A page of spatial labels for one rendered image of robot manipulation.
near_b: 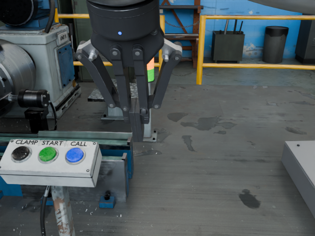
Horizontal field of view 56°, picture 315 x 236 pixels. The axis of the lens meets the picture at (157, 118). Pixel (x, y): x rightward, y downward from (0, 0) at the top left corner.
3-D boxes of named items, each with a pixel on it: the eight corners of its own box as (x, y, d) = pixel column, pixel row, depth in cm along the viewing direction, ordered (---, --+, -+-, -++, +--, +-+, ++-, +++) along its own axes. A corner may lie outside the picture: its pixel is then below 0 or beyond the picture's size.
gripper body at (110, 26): (165, -27, 32) (165, 45, 39) (88, -27, 32) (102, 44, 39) (162, 8, 27) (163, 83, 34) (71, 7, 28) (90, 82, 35)
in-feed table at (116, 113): (90, 124, 125) (87, 98, 120) (104, 100, 150) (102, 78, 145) (146, 125, 124) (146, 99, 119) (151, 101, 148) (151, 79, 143)
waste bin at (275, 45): (278, 58, 563) (284, 25, 537) (285, 63, 527) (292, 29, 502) (258, 58, 565) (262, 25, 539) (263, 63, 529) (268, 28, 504)
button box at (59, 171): (6, 184, 56) (-7, 169, 52) (19, 153, 60) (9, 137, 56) (96, 188, 55) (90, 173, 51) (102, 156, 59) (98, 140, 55)
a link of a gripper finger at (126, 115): (128, 100, 41) (107, 99, 41) (131, 124, 44) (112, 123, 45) (130, 92, 42) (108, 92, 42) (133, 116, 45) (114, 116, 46)
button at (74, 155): (66, 165, 53) (63, 160, 52) (70, 152, 55) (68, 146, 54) (83, 166, 53) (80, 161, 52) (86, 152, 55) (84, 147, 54)
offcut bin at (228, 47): (237, 58, 564) (243, 13, 529) (243, 64, 521) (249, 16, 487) (210, 58, 566) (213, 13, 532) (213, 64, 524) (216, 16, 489)
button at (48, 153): (39, 165, 54) (36, 159, 52) (44, 151, 56) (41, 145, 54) (55, 165, 53) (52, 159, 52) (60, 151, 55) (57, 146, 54)
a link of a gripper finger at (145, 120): (139, 92, 42) (161, 93, 41) (142, 116, 45) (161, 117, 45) (138, 100, 41) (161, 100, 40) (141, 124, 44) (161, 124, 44)
